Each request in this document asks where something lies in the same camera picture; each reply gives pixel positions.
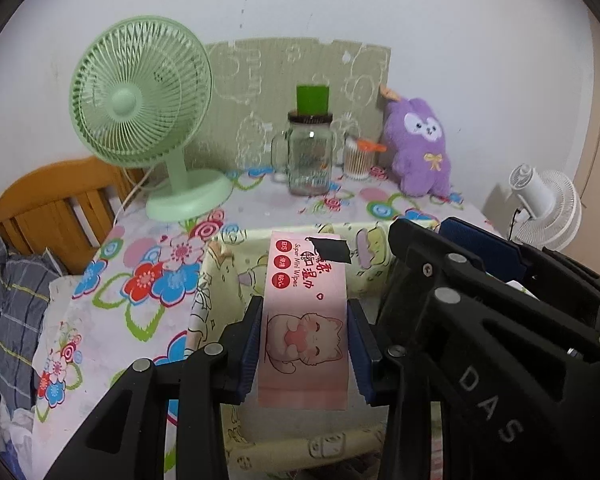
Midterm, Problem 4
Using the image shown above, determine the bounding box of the white fan cable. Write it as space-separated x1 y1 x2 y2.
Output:
114 167 152 226

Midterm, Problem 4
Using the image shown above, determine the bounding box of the green desk fan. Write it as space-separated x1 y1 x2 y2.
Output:
70 16 233 222

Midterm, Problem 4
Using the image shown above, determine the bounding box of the yellow printed fabric storage box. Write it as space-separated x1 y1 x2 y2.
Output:
185 221 443 480

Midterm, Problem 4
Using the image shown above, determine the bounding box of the white clip fan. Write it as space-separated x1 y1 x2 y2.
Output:
509 162 583 252

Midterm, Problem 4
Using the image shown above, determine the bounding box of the purple plush toy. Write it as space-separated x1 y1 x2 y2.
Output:
378 85 453 198

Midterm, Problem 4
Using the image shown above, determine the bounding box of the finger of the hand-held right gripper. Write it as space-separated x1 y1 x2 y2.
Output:
380 218 600 361
439 216 600 328

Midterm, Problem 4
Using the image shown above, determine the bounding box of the glass jar mug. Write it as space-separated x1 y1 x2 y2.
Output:
271 112 335 197

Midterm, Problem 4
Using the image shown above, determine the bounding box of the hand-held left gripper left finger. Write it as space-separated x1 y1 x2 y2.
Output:
45 296 265 480

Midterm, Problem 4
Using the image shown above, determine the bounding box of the white crumpled cloth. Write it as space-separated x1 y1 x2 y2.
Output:
0 360 37 463

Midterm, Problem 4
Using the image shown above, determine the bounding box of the cotton swab container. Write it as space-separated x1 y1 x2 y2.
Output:
343 135 388 182

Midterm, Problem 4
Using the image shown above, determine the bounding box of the floral tablecloth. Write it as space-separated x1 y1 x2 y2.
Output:
32 165 506 480

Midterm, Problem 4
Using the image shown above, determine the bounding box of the green plastic cup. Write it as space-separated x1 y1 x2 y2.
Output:
296 85 331 117

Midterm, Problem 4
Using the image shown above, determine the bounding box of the grey plaid pillow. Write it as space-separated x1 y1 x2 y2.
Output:
0 232 63 391

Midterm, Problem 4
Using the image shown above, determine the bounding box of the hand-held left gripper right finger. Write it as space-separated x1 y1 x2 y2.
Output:
347 298 435 480

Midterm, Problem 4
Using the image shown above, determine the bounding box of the black fan cable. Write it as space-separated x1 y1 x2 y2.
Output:
509 205 529 242

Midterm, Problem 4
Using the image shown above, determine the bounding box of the wooden bed headboard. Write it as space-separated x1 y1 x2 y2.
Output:
0 156 146 276

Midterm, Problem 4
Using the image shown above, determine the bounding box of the pink wet wipes pack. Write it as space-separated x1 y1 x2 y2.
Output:
257 230 352 411

